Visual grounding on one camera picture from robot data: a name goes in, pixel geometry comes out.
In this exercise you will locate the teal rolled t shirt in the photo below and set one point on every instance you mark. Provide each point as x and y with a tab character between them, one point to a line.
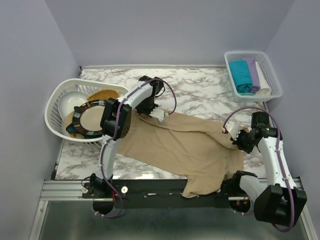
241	77

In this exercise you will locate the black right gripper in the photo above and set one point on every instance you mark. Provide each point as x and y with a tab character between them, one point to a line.
247	149

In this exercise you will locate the white round dish basket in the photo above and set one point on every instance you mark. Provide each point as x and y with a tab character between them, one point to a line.
52	117

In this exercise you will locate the white rolled t shirt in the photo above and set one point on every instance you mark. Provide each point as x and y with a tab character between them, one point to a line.
265	89

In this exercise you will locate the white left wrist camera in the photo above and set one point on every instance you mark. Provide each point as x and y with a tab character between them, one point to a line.
158	114

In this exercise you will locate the white bowl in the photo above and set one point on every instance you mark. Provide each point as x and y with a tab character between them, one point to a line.
70	100

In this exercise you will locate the purple rolled t shirt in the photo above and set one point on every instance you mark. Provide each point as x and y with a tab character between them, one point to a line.
254	74

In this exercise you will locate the beige t shirt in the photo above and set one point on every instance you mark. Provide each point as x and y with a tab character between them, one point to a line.
187	146

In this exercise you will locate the striped rim ceramic plate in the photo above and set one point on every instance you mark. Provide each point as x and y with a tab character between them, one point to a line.
86	119

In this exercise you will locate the woven tan placemat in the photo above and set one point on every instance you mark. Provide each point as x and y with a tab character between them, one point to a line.
104	94

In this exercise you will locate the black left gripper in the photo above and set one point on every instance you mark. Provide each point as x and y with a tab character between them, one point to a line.
140	110

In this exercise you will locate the aluminium frame rail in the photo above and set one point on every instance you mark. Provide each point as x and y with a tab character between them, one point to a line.
73	190

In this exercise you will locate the white rectangular plastic basket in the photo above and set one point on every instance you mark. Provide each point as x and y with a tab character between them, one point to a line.
267	71

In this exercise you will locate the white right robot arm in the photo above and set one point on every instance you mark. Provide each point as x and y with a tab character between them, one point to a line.
280	202

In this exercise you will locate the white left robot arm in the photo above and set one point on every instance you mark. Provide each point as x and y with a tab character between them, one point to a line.
116	123

